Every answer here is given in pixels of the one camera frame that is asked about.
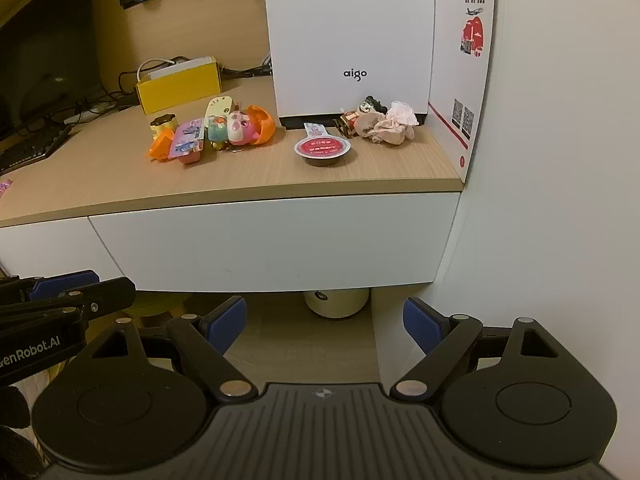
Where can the black computer monitor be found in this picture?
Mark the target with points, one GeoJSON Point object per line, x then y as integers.
{"type": "Point", "coordinates": [45, 50]}

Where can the black keyboard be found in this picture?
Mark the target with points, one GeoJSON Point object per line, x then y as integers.
{"type": "Point", "coordinates": [30, 147]}

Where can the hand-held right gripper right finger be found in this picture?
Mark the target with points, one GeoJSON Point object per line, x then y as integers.
{"type": "Point", "coordinates": [422, 322]}

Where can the pink printed packet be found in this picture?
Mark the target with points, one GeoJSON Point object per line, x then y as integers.
{"type": "Point", "coordinates": [186, 140]}

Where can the yellow cardboard box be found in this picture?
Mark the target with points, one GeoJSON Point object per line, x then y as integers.
{"type": "Point", "coordinates": [175, 90]}

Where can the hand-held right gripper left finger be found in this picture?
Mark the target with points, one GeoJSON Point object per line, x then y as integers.
{"type": "Point", "coordinates": [227, 322]}

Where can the red-lidded sauce cup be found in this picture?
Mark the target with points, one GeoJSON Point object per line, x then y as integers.
{"type": "Point", "coordinates": [322, 150]}

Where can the narrow white drawer front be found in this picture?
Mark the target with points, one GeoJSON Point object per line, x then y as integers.
{"type": "Point", "coordinates": [45, 247]}

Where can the cream cartoon toy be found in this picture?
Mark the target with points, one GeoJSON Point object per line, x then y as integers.
{"type": "Point", "coordinates": [220, 107]}

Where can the yellow pudding toy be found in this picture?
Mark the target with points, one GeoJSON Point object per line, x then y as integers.
{"type": "Point", "coordinates": [163, 124]}

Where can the white computer case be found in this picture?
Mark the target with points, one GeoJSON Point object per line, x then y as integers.
{"type": "Point", "coordinates": [350, 35]}

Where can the white printed leaflet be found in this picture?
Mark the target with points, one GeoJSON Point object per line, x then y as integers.
{"type": "Point", "coordinates": [460, 85]}

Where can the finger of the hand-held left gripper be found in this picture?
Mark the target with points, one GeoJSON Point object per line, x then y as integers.
{"type": "Point", "coordinates": [65, 282]}
{"type": "Point", "coordinates": [110, 291]}

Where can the pink pig toy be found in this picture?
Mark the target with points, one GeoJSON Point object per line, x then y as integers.
{"type": "Point", "coordinates": [242, 127]}

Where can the small doll figure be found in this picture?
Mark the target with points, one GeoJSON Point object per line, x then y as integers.
{"type": "Point", "coordinates": [362, 110]}

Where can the black and white cloth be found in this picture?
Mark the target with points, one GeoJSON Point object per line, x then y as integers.
{"type": "Point", "coordinates": [20, 450]}

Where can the wide white drawer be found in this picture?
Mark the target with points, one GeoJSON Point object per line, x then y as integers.
{"type": "Point", "coordinates": [275, 245]}

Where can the small pink item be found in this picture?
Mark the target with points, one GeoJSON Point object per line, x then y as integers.
{"type": "Point", "coordinates": [4, 187]}

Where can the white round bin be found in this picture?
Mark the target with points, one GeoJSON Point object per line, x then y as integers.
{"type": "Point", "coordinates": [337, 304]}

